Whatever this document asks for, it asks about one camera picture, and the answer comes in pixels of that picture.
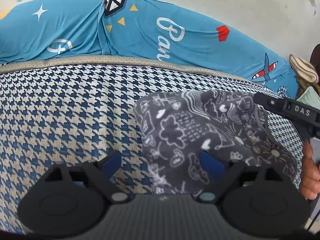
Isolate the blue houndstooth bed mat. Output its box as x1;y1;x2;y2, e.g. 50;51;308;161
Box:
0;55;308;233

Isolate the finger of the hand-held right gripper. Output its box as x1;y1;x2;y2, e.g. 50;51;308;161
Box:
254;93;287;116

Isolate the person's right hand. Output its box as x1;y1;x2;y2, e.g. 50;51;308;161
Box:
299;140;320;201

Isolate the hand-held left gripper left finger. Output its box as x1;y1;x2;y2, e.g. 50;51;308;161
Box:
39;151;132;204

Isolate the blue printed long pillow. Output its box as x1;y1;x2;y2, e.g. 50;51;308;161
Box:
0;0;300;100

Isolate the grey patterned fleece jacket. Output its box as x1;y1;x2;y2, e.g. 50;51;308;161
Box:
133;89;298;196

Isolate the beige striped cloth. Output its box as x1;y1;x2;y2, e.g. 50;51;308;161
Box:
289;54;320;83

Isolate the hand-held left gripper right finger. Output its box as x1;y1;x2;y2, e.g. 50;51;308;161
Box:
192;151;285;203

